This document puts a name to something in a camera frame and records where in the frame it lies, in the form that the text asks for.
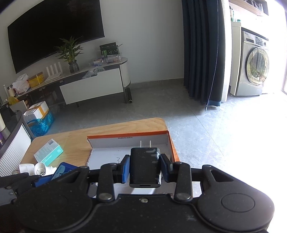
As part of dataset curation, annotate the blue plastic bag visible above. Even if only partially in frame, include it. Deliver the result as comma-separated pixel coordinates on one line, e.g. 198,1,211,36
27,111,55,137

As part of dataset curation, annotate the black charger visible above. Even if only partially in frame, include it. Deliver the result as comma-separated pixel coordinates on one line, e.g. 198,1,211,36
129,147,161,188

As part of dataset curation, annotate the white green plug-in vaporizer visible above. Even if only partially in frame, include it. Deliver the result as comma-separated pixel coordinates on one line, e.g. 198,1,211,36
34,163,57,176

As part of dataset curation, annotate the round dark side table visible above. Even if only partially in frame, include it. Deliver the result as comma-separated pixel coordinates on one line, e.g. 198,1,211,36
1,111,35,177

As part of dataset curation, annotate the orange white box lid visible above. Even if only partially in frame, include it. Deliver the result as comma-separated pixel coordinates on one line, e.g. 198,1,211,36
87,131,179,196

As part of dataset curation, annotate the white TV cabinet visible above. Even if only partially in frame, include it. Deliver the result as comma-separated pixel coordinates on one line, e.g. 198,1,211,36
17,57,131,104

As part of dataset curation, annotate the blue tin box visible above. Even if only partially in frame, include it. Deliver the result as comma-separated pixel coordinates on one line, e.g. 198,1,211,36
51,162,78,180

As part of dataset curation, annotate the washing machine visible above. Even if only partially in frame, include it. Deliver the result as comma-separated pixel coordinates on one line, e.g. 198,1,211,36
230,22,269,96

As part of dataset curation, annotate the dark blue curtain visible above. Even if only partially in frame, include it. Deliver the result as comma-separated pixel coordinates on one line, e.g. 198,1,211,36
182,0,226,107

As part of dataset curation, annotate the yellow box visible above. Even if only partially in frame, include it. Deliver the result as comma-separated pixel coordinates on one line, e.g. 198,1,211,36
27,72,45,88

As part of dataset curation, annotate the black green display box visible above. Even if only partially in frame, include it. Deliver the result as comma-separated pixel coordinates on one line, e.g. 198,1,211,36
100,42,119,57

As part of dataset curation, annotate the white plastic bag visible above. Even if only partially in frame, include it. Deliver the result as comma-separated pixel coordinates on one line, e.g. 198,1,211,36
12,73,30,94

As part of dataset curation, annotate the black television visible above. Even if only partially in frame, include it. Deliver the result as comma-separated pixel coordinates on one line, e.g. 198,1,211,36
7,0,104,73

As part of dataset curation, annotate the potted plant in vase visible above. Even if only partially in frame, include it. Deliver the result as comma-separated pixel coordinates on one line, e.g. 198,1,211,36
57,36,83,74

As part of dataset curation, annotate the white router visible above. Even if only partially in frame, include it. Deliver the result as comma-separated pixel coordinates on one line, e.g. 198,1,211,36
45,62,63,82

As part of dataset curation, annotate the cardboard box on floor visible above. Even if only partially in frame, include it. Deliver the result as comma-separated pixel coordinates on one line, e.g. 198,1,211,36
23,101,49,123

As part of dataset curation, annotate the teal carton box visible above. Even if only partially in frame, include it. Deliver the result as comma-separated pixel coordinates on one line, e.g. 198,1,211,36
34,139,63,166

